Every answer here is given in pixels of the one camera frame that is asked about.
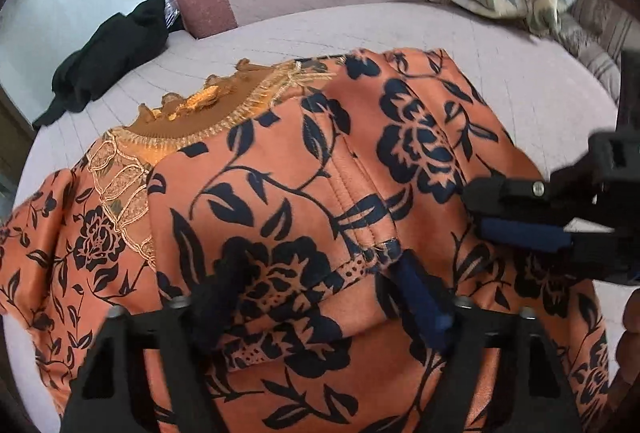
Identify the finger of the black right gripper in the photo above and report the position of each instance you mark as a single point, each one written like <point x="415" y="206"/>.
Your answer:
<point x="514" y="199"/>
<point x="535" y="236"/>

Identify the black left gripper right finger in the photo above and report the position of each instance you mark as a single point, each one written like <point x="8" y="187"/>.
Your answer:
<point x="515" y="368"/>

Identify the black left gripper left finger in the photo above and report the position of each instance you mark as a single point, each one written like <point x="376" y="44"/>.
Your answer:
<point x="167" y="352"/>

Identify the orange black floral garment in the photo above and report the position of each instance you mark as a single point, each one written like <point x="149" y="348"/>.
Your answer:
<point x="341" y="156"/>

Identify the person's right hand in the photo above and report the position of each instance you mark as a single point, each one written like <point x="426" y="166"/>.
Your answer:
<point x="623" y="396"/>

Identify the pink quilted mattress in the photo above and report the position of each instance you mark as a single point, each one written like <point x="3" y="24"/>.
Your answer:
<point x="547" y="102"/>

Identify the striped grey pillow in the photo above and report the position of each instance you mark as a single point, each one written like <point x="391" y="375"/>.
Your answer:
<point x="596" y="32"/>

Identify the black cloth bundle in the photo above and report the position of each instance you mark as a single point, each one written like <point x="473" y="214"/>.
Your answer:
<point x="120" y="44"/>

